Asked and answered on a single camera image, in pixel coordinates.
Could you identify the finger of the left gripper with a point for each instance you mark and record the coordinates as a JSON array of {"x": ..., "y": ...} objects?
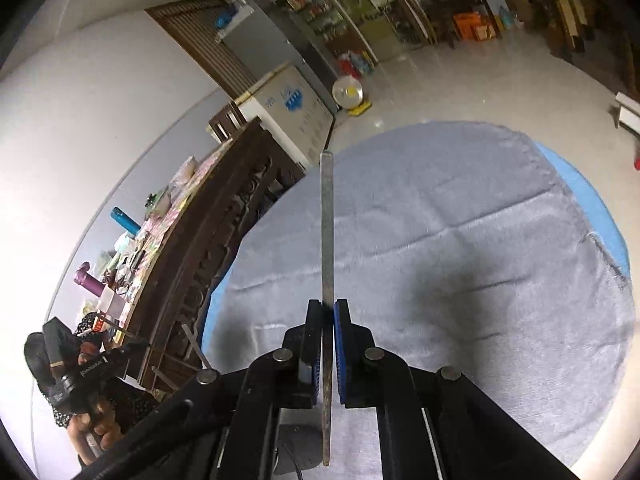
[{"x": 127, "y": 354}]

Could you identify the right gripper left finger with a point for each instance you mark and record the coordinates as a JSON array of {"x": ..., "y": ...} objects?
[{"x": 223, "y": 426}]

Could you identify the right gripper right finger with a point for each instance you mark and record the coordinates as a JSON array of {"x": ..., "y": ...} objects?
[{"x": 433, "y": 425}]

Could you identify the dark chopstick three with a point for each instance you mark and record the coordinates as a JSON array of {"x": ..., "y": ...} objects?
[{"x": 327, "y": 297}]

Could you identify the dark chopstick four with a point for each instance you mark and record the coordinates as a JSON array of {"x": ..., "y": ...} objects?
[{"x": 195, "y": 346}]

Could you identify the left hand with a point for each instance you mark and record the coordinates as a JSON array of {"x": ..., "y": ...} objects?
[{"x": 101, "y": 423}]

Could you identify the carved dark wooden sideboard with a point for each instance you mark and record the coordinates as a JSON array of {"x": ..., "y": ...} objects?
[{"x": 187, "y": 253}]

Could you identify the purple thermos bottle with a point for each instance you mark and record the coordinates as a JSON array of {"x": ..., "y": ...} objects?
[{"x": 86, "y": 280}]

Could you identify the blue thermos bottle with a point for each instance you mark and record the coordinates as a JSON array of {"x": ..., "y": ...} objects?
[{"x": 126, "y": 222}]

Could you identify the gray table cloth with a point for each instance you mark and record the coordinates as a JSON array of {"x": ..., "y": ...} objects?
[{"x": 457, "y": 244}]

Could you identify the wooden chair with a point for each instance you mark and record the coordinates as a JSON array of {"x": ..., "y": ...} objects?
[{"x": 226, "y": 123}]

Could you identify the blue under cloth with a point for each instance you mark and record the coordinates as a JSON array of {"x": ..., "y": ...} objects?
[{"x": 593, "y": 206}]

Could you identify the white chest freezer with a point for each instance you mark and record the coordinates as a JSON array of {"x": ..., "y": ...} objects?
[{"x": 291, "y": 110}]

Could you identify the round electric heater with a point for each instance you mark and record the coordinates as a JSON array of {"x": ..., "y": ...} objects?
[{"x": 349, "y": 94}]

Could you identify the gray refrigerator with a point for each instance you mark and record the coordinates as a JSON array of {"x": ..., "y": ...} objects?
[{"x": 264, "y": 36}]

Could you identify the orange box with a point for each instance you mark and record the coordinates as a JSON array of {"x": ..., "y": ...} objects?
[{"x": 466, "y": 23}]

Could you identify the dark side table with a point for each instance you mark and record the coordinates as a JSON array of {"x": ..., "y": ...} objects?
[{"x": 439, "y": 13}]

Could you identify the water jug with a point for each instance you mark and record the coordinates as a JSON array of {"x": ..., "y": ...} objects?
[{"x": 506, "y": 18}]

